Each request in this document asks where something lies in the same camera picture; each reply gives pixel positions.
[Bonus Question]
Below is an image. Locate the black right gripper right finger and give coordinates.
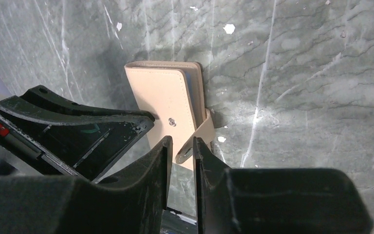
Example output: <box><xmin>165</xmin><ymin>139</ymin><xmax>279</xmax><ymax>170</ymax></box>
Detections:
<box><xmin>192</xmin><ymin>137</ymin><xmax>374</xmax><ymax>234</ymax></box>

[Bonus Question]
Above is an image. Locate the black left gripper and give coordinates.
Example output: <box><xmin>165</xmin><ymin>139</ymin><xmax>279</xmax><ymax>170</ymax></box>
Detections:
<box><xmin>0</xmin><ymin>85</ymin><xmax>154</xmax><ymax>182</ymax></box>

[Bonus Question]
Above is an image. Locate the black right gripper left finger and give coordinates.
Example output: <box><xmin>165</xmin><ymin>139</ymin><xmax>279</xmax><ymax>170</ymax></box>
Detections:
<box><xmin>0</xmin><ymin>136</ymin><xmax>173</xmax><ymax>234</ymax></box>

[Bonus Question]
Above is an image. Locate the beige leather card holder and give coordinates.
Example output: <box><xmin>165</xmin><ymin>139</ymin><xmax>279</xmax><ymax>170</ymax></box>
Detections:
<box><xmin>124</xmin><ymin>61</ymin><xmax>215</xmax><ymax>171</ymax></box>

